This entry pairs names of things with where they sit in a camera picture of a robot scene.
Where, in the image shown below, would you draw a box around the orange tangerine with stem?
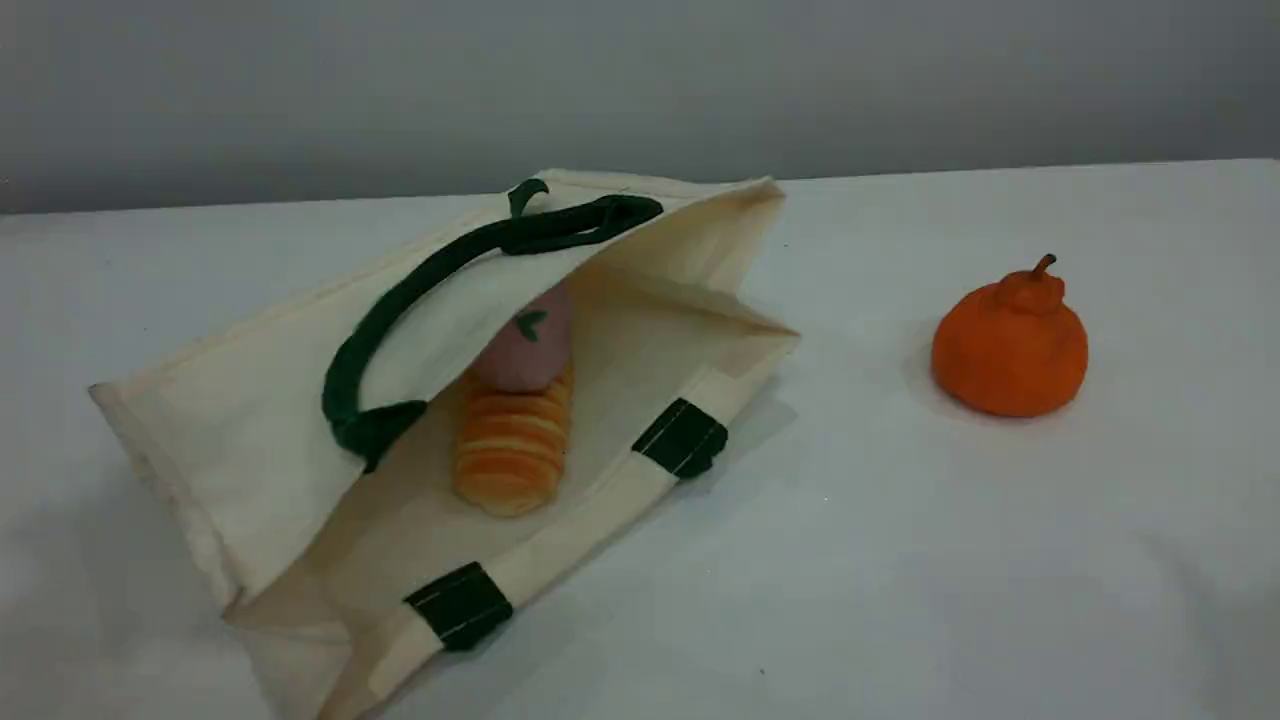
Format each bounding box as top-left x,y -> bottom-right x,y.
931,254 -> 1090,419

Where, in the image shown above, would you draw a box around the long ridged orange bread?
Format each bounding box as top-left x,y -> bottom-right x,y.
452,365 -> 576,518

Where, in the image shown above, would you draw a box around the pink peach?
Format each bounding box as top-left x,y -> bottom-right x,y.
468,280 -> 574,394

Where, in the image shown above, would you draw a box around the white canvas bag green handles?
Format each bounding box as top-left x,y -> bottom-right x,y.
88,168 -> 801,720

